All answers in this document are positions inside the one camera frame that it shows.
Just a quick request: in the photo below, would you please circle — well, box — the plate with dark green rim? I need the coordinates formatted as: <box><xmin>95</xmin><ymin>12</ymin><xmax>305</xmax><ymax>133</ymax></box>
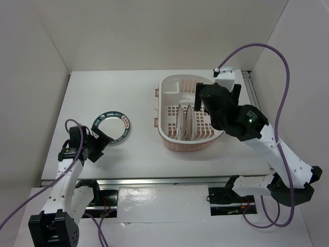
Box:
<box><xmin>93</xmin><ymin>111</ymin><xmax>131</xmax><ymax>146</ymax></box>

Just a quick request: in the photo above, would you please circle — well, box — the plate with orange sunburst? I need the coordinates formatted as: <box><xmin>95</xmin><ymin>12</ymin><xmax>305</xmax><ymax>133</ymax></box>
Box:
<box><xmin>186</xmin><ymin>104</ymin><xmax>197</xmax><ymax>141</ymax></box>

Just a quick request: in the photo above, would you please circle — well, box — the plate with green red pattern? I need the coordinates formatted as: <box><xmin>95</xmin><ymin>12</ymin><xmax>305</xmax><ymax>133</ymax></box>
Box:
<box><xmin>176</xmin><ymin>104</ymin><xmax>186</xmax><ymax>140</ymax></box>

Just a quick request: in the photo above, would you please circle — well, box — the white pink dish rack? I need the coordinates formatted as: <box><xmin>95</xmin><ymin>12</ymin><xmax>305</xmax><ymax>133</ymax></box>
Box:
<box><xmin>154</xmin><ymin>74</ymin><xmax>223</xmax><ymax>152</ymax></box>

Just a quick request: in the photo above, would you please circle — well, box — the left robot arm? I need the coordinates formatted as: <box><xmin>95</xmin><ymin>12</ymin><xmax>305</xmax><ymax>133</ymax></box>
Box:
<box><xmin>28</xmin><ymin>125</ymin><xmax>113</xmax><ymax>246</ymax></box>

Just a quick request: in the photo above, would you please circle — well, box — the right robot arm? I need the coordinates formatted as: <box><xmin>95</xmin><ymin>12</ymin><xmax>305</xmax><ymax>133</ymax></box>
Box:
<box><xmin>194</xmin><ymin>83</ymin><xmax>322</xmax><ymax>206</ymax></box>

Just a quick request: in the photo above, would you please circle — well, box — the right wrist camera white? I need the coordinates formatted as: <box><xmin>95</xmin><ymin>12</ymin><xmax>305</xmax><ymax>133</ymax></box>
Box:
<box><xmin>214</xmin><ymin>67</ymin><xmax>235</xmax><ymax>91</ymax></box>

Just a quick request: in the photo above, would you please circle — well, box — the aluminium rail right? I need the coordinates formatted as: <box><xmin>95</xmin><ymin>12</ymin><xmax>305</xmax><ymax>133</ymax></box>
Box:
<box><xmin>241</xmin><ymin>70</ymin><xmax>260</xmax><ymax>110</ymax></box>

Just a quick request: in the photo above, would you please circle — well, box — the aluminium rail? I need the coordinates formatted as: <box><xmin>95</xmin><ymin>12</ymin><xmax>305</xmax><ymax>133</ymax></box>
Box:
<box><xmin>74</xmin><ymin>176</ymin><xmax>231</xmax><ymax>188</ymax></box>
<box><xmin>241</xmin><ymin>70</ymin><xmax>260</xmax><ymax>110</ymax></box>

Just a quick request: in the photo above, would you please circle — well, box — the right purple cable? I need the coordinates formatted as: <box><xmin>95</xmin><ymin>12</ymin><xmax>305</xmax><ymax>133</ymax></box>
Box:
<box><xmin>220</xmin><ymin>43</ymin><xmax>295</xmax><ymax>228</ymax></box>

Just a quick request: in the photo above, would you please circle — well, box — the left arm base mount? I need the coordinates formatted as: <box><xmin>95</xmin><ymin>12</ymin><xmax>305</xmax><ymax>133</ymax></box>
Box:
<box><xmin>69</xmin><ymin>186</ymin><xmax>120</xmax><ymax>219</ymax></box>

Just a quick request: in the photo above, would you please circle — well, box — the aluminium rail front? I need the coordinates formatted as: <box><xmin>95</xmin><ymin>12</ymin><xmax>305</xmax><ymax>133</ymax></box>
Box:
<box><xmin>74</xmin><ymin>176</ymin><xmax>231</xmax><ymax>188</ymax></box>

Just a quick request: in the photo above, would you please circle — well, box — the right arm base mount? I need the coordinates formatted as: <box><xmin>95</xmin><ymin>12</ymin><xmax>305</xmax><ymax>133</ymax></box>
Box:
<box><xmin>206</xmin><ymin>187</ymin><xmax>257</xmax><ymax>216</ymax></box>

